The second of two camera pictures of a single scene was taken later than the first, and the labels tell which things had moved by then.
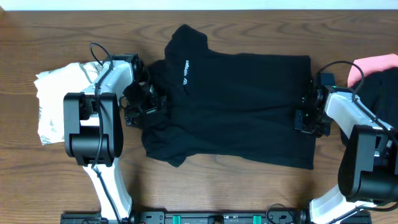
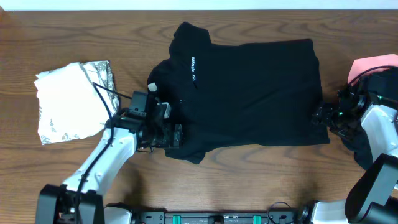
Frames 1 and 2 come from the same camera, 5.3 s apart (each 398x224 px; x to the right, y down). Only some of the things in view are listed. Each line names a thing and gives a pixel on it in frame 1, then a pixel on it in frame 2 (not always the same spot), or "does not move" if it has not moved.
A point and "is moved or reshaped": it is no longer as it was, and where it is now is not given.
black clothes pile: (379, 91) does not move
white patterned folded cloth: (51, 86) does not move
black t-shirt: (239, 107) is moved or reshaped
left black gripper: (153, 107) → (166, 141)
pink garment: (369, 65) does not move
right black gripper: (298, 124) → (324, 114)
